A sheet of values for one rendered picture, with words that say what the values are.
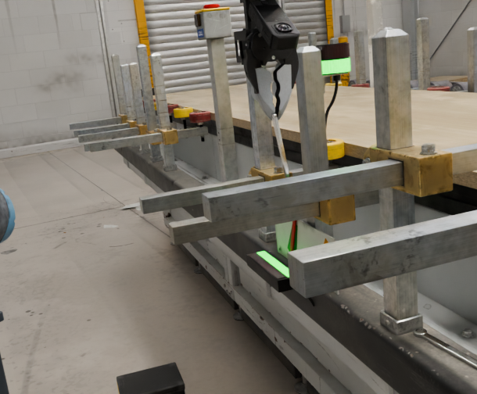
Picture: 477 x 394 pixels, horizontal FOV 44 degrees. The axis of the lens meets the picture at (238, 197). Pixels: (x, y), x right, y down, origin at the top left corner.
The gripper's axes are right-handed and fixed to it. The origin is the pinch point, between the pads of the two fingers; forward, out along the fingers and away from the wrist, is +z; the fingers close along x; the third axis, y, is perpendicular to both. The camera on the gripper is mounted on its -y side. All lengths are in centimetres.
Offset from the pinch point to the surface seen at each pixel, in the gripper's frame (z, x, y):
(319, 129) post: 4.0, -8.0, 0.7
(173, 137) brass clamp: 19, -9, 118
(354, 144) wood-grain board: 11.4, -24.9, 18.3
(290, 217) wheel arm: 17.4, 0.4, -3.1
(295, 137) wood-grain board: 13, -25, 47
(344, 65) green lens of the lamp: -6.4, -13.0, -0.4
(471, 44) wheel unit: -2, -115, 88
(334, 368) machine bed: 82, -31, 47
